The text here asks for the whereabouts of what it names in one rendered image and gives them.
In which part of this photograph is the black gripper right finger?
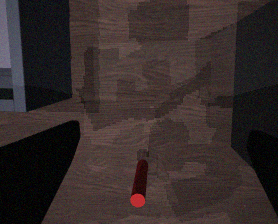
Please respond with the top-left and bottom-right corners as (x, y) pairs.
(247, 130), (278, 216)

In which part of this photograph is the red peg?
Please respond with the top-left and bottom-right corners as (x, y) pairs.
(130, 159), (148, 207)

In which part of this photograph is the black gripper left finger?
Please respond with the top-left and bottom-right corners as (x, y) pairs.
(0, 120), (80, 224)

